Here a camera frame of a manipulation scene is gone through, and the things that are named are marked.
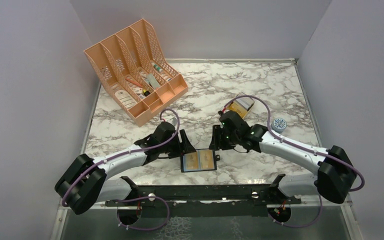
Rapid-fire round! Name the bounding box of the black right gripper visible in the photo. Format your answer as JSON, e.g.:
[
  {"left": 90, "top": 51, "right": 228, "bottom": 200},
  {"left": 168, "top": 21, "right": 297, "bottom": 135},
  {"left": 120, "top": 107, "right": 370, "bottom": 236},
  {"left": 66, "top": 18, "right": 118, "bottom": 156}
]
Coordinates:
[{"left": 209, "top": 124, "right": 240, "bottom": 151}]

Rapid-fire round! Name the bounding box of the black leather card holder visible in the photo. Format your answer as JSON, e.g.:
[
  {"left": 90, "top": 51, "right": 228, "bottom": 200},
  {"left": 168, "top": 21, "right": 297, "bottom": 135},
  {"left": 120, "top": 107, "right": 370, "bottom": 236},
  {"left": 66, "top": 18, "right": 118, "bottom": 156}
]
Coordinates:
[{"left": 180, "top": 149, "right": 221, "bottom": 173}]

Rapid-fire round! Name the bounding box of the white credit card stack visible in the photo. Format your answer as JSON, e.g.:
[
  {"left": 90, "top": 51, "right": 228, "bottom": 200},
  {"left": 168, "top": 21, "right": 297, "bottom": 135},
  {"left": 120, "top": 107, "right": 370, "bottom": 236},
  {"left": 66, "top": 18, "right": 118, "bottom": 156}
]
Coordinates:
[{"left": 233, "top": 94, "right": 255, "bottom": 111}]

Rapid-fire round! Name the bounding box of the beige oval card tray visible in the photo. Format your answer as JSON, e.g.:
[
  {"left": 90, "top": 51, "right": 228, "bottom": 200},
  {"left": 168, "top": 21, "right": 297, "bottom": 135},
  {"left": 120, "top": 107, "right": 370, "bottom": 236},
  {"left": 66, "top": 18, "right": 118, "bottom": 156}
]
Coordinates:
[{"left": 226, "top": 97, "right": 255, "bottom": 119}]

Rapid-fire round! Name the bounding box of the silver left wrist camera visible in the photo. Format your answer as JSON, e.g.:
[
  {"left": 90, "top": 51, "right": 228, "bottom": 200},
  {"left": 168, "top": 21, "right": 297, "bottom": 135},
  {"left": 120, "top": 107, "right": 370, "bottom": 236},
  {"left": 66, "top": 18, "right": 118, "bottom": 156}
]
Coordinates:
[{"left": 167, "top": 117, "right": 178, "bottom": 126}]

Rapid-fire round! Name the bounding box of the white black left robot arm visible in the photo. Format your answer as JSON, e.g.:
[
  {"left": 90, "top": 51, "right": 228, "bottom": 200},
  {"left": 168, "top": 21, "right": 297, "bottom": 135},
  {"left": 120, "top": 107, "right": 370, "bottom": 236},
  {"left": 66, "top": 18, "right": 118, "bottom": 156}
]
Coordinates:
[{"left": 54, "top": 122, "right": 196, "bottom": 215}]

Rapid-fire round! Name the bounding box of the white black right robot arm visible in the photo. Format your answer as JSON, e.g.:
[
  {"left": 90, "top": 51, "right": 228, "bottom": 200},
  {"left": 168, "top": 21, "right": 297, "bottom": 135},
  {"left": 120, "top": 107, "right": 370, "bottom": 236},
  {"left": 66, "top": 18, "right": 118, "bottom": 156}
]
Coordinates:
[{"left": 209, "top": 111, "right": 358, "bottom": 204}]

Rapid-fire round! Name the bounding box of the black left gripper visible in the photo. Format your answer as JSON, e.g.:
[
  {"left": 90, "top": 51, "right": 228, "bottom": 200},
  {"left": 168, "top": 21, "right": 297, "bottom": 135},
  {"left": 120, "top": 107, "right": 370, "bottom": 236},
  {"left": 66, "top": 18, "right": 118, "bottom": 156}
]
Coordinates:
[{"left": 159, "top": 129, "right": 196, "bottom": 159}]

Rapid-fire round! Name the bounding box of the orange plastic desk organizer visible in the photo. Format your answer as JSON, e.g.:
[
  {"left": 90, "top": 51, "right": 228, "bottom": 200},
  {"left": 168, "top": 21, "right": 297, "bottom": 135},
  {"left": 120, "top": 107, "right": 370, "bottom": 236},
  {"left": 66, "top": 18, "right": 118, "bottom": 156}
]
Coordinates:
[{"left": 84, "top": 19, "right": 189, "bottom": 127}]

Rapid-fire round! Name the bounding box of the green white tube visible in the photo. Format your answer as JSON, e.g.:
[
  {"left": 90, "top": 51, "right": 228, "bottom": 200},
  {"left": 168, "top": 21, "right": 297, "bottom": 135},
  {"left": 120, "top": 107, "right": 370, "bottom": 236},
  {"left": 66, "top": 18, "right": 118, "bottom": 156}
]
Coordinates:
[{"left": 151, "top": 62, "right": 163, "bottom": 73}]

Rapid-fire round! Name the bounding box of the orange pen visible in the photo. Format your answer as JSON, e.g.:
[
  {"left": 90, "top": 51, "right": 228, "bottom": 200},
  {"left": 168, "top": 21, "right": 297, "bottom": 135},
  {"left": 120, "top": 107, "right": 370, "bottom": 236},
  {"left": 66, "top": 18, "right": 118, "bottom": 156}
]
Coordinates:
[{"left": 125, "top": 77, "right": 143, "bottom": 88}]

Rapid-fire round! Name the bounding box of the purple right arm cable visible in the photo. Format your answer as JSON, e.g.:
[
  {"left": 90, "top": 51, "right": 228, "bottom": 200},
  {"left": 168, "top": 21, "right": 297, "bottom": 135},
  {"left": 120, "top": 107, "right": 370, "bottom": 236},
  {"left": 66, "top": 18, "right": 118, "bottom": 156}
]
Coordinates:
[{"left": 223, "top": 95, "right": 366, "bottom": 229}]

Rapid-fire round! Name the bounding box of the blue patterned round tin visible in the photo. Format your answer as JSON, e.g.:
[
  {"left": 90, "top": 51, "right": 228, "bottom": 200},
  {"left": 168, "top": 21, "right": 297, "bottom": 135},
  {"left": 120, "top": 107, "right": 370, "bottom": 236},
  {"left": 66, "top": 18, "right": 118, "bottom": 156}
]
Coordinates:
[{"left": 270, "top": 117, "right": 288, "bottom": 133}]

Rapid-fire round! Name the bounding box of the gold credit card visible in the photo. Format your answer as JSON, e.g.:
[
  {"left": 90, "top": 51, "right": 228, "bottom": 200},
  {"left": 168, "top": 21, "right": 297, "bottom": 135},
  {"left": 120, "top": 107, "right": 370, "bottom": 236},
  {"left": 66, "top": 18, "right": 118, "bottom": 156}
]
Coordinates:
[
  {"left": 183, "top": 152, "right": 200, "bottom": 171},
  {"left": 199, "top": 149, "right": 215, "bottom": 170}
]

